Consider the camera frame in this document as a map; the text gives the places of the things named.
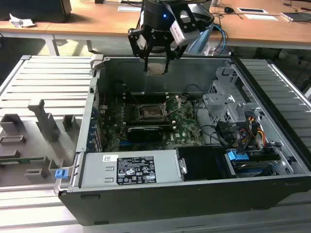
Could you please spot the silver metal drive cage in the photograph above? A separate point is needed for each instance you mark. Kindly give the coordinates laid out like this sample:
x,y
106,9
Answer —
x,y
218,99

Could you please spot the black latch RAM slot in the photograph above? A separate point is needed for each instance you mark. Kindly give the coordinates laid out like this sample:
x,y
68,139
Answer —
x,y
150,100
132,122

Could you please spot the grey power supply unit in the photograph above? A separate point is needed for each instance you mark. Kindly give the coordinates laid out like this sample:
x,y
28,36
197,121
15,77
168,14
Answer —
x,y
97,170

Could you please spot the white latch RAM slot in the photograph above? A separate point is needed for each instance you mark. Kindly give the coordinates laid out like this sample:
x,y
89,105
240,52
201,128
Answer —
x,y
150,95

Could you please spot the white paper sheet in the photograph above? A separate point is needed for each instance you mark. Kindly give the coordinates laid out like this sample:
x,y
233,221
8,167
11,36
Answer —
x,y
261,17
128,8

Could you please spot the blue expansion slot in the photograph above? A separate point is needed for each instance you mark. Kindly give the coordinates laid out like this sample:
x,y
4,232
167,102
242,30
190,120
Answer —
x,y
127,145

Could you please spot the CPU socket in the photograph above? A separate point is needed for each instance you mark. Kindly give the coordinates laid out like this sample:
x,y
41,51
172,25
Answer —
x,y
150,112

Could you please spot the green motherboard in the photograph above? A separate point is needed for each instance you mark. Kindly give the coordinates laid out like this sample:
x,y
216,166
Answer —
x,y
184,126

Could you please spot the black box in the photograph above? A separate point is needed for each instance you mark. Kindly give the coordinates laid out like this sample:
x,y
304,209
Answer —
x,y
36,9

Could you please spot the grey parts rack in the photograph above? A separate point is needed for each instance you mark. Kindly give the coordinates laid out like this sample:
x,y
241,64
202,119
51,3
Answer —
x,y
31,136

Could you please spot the blue disk carrier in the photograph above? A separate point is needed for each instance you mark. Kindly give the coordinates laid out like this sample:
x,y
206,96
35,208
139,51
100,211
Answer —
x,y
236,155

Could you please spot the black computer mouse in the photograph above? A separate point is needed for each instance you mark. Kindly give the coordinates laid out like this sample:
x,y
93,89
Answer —
x,y
228,9

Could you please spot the black expansion card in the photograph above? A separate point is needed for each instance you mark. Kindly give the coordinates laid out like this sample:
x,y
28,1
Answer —
x,y
145,134

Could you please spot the wooden desk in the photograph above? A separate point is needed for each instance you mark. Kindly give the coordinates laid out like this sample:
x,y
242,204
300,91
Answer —
x,y
85,21
255,30

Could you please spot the silver coin battery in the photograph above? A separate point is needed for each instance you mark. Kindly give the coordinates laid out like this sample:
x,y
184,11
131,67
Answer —
x,y
184,98

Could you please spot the crumpled white paper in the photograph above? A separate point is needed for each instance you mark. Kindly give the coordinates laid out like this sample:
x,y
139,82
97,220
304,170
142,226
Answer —
x,y
20,22

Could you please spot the blue plastic clip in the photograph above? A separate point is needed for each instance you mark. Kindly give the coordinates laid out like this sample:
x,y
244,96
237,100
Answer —
x,y
61,174

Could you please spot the silver metal latch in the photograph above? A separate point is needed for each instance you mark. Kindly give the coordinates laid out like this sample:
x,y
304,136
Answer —
x,y
182,167

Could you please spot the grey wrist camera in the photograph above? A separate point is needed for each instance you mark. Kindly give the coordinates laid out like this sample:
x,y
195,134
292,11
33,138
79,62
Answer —
x,y
184,36

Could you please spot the red pen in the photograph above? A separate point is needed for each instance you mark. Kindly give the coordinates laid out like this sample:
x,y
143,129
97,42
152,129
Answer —
x,y
306,8

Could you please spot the black PC case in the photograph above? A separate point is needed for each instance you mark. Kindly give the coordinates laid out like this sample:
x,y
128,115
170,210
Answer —
x,y
170,206

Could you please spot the small black device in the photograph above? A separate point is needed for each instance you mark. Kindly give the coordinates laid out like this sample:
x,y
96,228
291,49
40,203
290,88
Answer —
x,y
98,1

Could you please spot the CPU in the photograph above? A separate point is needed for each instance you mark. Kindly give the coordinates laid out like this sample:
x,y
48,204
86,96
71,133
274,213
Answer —
x,y
156,69

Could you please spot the white framed tablet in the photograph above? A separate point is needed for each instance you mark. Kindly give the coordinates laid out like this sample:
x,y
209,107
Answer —
x,y
252,10

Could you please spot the grey notebook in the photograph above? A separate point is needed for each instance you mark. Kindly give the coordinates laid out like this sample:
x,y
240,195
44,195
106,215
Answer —
x,y
296,16

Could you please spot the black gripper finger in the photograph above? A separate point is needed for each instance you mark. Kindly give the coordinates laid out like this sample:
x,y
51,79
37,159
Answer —
x,y
132,44
175,54

